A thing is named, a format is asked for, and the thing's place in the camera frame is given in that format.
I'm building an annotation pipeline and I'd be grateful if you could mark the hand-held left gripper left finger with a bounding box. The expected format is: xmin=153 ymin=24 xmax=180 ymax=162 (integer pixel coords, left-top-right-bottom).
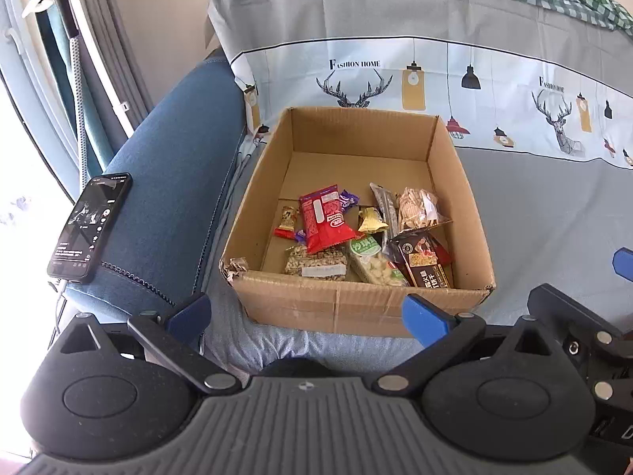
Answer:
xmin=59 ymin=292 xmax=243 ymax=397

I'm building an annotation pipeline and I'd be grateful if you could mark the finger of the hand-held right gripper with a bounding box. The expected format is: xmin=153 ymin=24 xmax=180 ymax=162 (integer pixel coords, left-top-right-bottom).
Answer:
xmin=612 ymin=246 xmax=633 ymax=281

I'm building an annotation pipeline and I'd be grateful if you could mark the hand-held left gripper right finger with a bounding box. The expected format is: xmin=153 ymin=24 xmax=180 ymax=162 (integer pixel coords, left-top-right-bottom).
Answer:
xmin=375 ymin=293 xmax=553 ymax=397

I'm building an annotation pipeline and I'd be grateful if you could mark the dark brown biscuit packet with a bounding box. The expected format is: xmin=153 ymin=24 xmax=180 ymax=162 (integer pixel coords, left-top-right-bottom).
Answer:
xmin=388 ymin=230 xmax=454 ymax=289

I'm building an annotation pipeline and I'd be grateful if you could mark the green white snack packet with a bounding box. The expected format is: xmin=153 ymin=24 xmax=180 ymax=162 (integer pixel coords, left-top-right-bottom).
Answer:
xmin=346 ymin=235 xmax=411 ymax=288

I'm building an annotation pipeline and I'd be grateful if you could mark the yellow snack packet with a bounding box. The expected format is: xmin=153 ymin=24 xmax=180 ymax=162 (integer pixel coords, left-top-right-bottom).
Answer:
xmin=357 ymin=206 xmax=390 ymax=234

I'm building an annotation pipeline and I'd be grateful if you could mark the clear cracker packet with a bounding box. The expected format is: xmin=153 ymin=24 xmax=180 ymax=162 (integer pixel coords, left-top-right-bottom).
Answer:
xmin=397 ymin=187 xmax=453 ymax=232

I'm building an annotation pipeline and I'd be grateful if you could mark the silver striped snack packet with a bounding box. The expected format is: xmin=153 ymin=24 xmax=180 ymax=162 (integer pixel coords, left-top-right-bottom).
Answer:
xmin=370 ymin=183 xmax=401 ymax=238

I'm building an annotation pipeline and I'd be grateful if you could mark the clear grain bar packet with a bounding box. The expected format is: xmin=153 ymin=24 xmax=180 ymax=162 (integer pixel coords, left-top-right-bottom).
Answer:
xmin=283 ymin=243 xmax=349 ymax=283

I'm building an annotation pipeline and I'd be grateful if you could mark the small red candy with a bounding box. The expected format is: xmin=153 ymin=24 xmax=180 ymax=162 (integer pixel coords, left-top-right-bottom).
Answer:
xmin=273 ymin=205 xmax=301 ymax=241

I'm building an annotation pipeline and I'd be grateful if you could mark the red snack packet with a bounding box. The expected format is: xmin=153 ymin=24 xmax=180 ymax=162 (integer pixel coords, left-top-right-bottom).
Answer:
xmin=298 ymin=184 xmax=366 ymax=255

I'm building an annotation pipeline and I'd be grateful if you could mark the cardboard box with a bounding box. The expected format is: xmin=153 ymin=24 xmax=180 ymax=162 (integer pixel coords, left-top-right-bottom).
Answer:
xmin=219 ymin=106 xmax=497 ymax=340

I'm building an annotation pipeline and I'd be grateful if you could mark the printed grey cloth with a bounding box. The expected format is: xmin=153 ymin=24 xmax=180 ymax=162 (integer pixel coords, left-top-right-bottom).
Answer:
xmin=200 ymin=0 xmax=633 ymax=372

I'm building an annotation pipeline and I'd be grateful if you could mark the light blue cloth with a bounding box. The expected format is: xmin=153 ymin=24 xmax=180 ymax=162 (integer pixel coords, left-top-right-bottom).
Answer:
xmin=203 ymin=307 xmax=426 ymax=377

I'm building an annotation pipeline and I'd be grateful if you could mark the black smartphone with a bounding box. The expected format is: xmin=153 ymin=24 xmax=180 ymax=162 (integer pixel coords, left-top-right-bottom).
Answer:
xmin=47 ymin=172 xmax=133 ymax=285

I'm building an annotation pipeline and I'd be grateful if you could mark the blue sofa armrest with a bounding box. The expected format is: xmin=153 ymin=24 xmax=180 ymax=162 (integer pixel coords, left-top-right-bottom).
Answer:
xmin=66 ymin=49 xmax=248 ymax=337

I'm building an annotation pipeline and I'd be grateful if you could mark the white garment steamer rack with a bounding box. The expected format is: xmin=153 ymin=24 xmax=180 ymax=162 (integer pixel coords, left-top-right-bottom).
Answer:
xmin=5 ymin=0 xmax=132 ymax=134

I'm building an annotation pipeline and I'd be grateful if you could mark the white charging cable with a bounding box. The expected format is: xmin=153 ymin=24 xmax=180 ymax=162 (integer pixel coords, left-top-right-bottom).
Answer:
xmin=53 ymin=279 xmax=69 ymax=330

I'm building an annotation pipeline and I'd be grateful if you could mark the braided steamer hose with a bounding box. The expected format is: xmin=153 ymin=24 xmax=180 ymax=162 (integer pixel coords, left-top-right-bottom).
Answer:
xmin=22 ymin=0 xmax=95 ymax=194

